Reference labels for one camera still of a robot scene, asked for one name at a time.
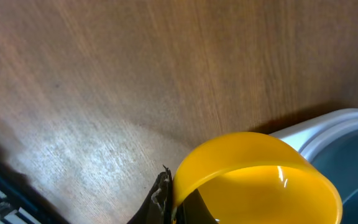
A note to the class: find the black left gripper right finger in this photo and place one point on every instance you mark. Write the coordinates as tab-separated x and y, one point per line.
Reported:
193	210

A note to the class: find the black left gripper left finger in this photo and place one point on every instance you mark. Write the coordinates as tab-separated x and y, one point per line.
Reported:
158	204

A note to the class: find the yellow plastic measuring scoop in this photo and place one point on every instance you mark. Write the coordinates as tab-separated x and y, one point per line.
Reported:
250	177

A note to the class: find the blue plastic bowl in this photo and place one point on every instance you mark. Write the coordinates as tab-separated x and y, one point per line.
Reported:
338	161

